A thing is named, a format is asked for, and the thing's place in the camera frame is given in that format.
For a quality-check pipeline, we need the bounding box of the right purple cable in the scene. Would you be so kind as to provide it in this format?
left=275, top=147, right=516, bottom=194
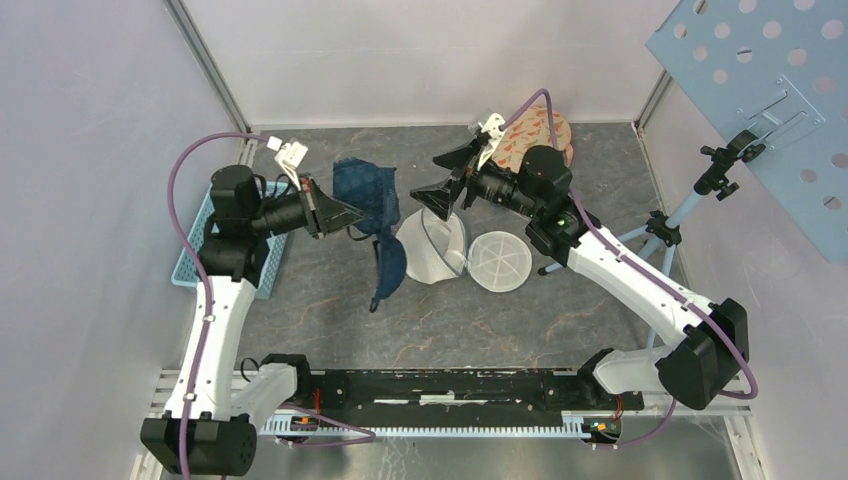
left=500, top=88, right=760, bottom=450

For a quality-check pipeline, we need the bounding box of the dark blue lace bra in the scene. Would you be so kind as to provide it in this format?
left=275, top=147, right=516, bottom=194
left=333, top=157, right=408, bottom=313

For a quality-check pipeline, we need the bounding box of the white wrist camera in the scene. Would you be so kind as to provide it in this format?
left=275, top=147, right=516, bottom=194
left=266, top=136, right=308, bottom=191
left=471, top=113, right=506, bottom=170

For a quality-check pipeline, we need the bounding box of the floral peach laundry bag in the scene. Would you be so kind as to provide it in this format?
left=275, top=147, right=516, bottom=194
left=491, top=106, right=574, bottom=172

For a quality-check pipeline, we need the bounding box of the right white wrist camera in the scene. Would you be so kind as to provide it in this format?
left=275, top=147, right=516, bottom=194
left=471, top=113, right=506, bottom=170

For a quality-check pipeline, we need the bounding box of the light blue slotted cable duct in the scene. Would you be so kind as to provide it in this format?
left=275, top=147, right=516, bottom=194
left=258, top=410, right=591, bottom=440

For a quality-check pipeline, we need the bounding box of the light blue tripod stand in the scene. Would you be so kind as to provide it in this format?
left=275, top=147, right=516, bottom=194
left=526, top=131, right=764, bottom=351

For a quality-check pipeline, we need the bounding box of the white mesh laundry bag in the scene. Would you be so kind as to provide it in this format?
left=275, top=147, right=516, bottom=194
left=396, top=208, right=532, bottom=293

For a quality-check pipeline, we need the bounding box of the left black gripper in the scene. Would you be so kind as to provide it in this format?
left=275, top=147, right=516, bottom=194
left=249, top=172, right=366, bottom=239

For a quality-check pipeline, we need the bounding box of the blue perforated panel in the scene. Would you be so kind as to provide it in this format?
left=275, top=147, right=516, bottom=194
left=646, top=1, right=847, bottom=263

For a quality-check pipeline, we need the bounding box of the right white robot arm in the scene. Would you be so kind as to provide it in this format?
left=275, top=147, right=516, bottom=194
left=410, top=139, right=758, bottom=410

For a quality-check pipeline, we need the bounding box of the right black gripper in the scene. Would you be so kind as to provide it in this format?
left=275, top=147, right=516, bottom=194
left=411, top=137, right=542, bottom=220

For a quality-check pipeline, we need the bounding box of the purple cable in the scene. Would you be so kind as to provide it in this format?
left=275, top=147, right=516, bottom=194
left=166, top=131, right=378, bottom=480
left=500, top=88, right=760, bottom=450

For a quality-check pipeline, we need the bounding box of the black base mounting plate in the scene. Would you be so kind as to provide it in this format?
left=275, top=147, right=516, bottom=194
left=289, top=368, right=645, bottom=412

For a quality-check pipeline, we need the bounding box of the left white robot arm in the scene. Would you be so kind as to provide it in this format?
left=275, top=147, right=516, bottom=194
left=140, top=165, right=365, bottom=479

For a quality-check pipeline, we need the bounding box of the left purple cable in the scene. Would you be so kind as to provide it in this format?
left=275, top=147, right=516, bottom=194
left=166, top=131, right=378, bottom=480

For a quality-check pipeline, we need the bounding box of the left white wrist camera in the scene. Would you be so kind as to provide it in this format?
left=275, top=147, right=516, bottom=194
left=266, top=136, right=308, bottom=191

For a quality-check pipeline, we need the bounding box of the light blue plastic basket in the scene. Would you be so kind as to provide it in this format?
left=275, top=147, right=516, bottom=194
left=187, top=185, right=287, bottom=300

